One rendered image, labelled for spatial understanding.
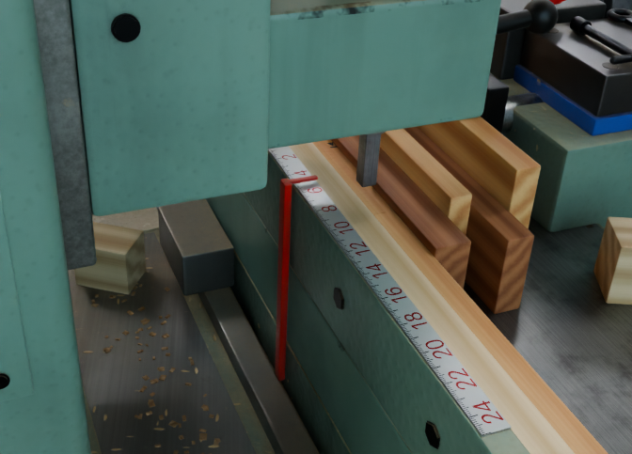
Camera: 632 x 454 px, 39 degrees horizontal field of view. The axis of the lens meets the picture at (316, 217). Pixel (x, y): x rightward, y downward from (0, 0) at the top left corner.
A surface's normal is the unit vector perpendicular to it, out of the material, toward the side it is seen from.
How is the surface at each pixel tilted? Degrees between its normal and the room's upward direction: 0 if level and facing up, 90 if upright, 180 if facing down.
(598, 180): 90
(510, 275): 90
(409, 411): 90
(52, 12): 90
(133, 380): 0
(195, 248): 0
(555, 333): 0
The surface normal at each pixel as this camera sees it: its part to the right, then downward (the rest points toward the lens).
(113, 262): -0.24, 0.51
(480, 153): -0.92, 0.17
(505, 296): 0.38, 0.51
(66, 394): 0.61, 0.45
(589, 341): 0.04, -0.84
